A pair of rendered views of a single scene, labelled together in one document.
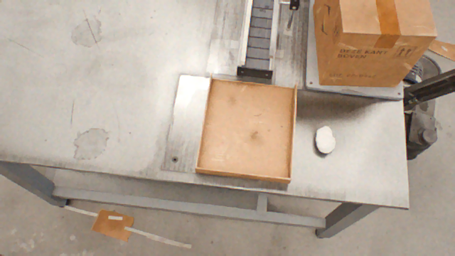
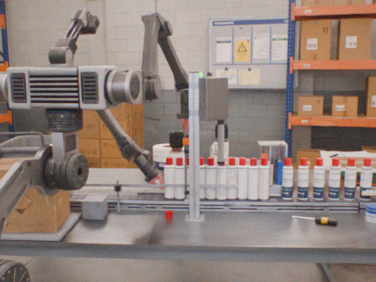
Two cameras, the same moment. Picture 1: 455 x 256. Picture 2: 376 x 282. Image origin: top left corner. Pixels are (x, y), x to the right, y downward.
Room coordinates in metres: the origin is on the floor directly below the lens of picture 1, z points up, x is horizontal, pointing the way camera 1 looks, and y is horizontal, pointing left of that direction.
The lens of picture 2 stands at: (1.65, -2.04, 1.51)
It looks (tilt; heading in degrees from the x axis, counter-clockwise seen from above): 10 degrees down; 95
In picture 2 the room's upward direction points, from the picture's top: 1 degrees counter-clockwise
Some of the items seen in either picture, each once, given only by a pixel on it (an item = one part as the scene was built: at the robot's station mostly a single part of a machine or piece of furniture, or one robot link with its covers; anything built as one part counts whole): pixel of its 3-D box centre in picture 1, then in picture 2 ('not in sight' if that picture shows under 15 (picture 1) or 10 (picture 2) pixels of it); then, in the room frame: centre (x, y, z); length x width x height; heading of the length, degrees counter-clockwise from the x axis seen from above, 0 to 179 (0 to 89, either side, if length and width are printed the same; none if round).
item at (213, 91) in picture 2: not in sight; (208, 98); (1.58, -0.08, 1.38); 0.17 x 0.10 x 0.19; 56
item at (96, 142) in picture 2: not in sight; (97, 130); (-0.09, 3.69, 0.70); 1.20 x 0.82 x 1.39; 175
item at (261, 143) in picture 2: not in sight; (272, 143); (1.89, 0.10, 1.14); 0.14 x 0.11 x 0.01; 1
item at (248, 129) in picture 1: (248, 125); not in sight; (0.47, -0.02, 0.85); 0.30 x 0.26 x 0.04; 1
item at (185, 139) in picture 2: not in sight; (188, 168); (1.48, -0.05, 1.05); 0.10 x 0.04 x 0.33; 91
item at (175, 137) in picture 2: not in sight; (177, 157); (1.39, 0.28, 1.03); 0.09 x 0.09 x 0.30
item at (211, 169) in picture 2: not in sight; (210, 178); (1.58, 0.00, 0.98); 0.05 x 0.05 x 0.20
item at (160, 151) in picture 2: not in sight; (168, 157); (1.29, 0.65, 0.95); 0.20 x 0.20 x 0.14
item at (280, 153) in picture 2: not in sight; (271, 168); (1.89, 0.10, 1.01); 0.14 x 0.13 x 0.26; 1
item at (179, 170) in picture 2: not in sight; (179, 178); (1.43, -0.01, 0.98); 0.05 x 0.05 x 0.20
